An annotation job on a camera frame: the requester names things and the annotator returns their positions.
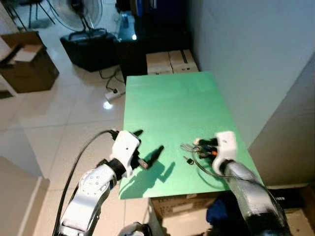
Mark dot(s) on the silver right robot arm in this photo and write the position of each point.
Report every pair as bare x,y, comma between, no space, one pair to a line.
253,201

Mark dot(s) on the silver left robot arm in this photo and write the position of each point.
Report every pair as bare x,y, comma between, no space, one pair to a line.
88,194

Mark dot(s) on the white power strip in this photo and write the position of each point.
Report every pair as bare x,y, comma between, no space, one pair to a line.
113,95

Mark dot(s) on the blue cloth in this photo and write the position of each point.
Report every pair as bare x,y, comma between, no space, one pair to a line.
219,211

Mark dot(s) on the large brown cardboard box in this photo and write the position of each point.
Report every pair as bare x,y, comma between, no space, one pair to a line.
187,216

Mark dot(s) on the dark robot torso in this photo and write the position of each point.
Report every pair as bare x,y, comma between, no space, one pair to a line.
135,230

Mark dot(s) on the beige cardboard box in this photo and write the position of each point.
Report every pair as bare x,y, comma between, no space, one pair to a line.
158,64
184,61

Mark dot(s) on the black laser toner box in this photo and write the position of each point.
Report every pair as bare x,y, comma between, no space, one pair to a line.
290,199

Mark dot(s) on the black storage case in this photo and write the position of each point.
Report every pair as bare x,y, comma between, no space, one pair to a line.
91,49

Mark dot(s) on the dark cabinet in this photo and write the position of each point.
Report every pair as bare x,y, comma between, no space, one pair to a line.
157,29

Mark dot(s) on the open brown cardboard box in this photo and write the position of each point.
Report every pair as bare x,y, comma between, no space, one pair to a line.
29,71

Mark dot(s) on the white standing fan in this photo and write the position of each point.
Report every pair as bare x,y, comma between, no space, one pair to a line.
78,14

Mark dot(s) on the black chair legs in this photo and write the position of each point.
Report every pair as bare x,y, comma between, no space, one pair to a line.
34,12

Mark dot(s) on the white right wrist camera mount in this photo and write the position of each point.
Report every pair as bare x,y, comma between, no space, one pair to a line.
226,147

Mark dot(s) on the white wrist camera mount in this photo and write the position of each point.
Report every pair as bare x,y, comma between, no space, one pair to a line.
124,147
226,147

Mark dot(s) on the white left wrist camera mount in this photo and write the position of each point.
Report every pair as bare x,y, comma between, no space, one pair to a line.
124,147

